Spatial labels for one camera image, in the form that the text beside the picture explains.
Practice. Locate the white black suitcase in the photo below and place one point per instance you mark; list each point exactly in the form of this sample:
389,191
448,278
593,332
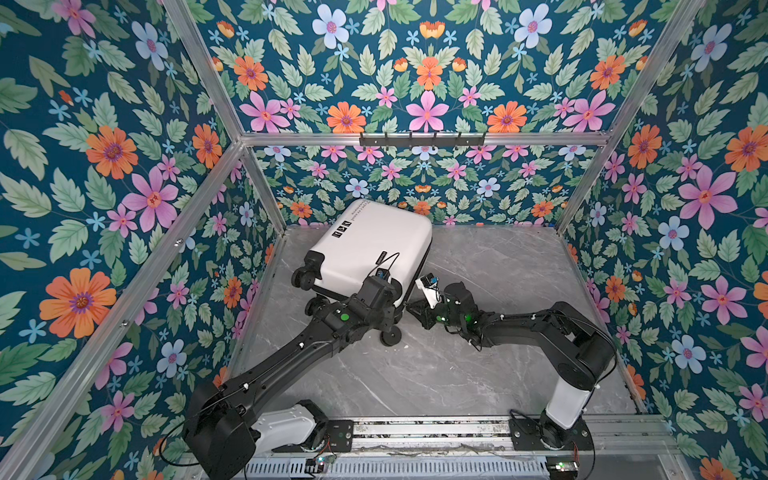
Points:
368,239

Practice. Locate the metal hook bar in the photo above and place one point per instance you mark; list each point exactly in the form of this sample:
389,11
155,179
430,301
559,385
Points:
411,139

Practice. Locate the aluminium mounting rail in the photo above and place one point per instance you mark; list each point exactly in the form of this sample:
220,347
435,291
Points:
613,435

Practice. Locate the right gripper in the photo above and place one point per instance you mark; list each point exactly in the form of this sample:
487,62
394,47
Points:
425,317

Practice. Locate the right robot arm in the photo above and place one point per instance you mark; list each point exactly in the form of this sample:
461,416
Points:
579,351

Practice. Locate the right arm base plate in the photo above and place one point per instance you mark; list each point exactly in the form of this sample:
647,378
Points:
529,434

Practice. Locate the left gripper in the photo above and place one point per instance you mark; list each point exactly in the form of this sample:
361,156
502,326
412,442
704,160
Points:
391,315

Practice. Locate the white perforated cable tray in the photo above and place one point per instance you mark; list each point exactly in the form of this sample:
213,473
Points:
397,468

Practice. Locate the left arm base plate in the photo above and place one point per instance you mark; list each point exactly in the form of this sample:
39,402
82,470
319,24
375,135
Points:
331,435

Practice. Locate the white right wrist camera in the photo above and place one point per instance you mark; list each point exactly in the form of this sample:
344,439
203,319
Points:
428,285

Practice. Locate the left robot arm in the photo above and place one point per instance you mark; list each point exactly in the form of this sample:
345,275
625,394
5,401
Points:
220,421

